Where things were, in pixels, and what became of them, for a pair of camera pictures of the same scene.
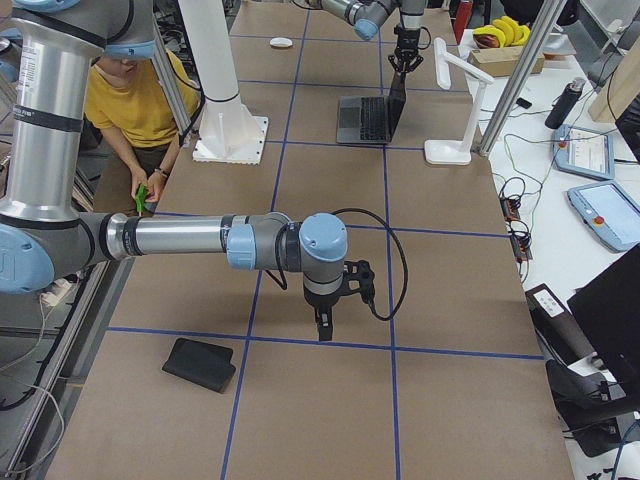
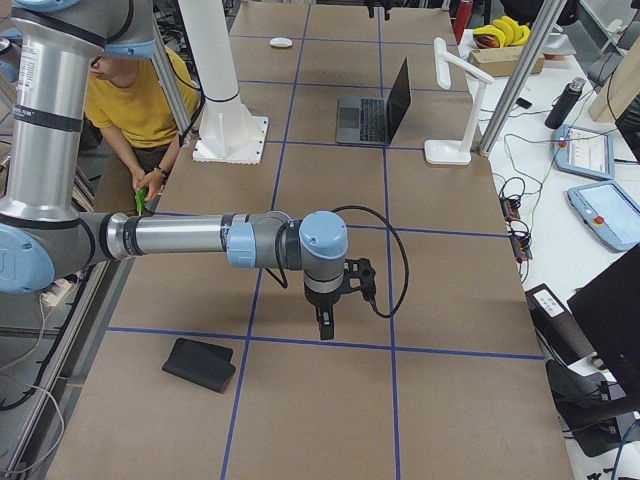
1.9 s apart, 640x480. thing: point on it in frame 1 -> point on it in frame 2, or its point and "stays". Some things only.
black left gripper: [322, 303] stays
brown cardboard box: [503, 61] stays
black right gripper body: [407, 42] -> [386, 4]
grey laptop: [370, 118] stays
